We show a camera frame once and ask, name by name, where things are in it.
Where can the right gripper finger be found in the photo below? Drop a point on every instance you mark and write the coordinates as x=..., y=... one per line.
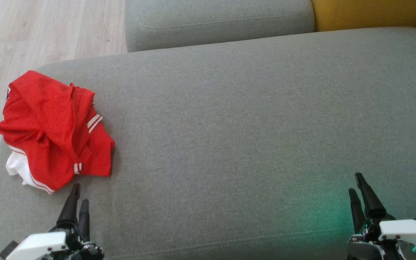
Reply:
x=372, y=206
x=356, y=213

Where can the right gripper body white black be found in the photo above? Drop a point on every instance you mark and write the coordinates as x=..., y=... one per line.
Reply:
x=403, y=231

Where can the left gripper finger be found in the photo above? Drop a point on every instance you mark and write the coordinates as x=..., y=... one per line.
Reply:
x=70, y=211
x=84, y=220

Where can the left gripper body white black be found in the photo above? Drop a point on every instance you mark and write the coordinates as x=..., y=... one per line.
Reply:
x=38, y=247

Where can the red Bulls 23 jersey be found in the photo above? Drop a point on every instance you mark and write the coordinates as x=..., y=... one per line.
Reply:
x=96, y=155

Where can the grey and yellow sofa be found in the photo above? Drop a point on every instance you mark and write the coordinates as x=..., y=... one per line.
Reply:
x=247, y=144

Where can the yellow sofa backrest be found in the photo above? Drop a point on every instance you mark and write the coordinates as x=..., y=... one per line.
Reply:
x=367, y=14

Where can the grey back cushion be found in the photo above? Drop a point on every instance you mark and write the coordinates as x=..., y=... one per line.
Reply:
x=211, y=21

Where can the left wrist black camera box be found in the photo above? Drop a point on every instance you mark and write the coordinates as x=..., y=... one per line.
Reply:
x=8, y=250

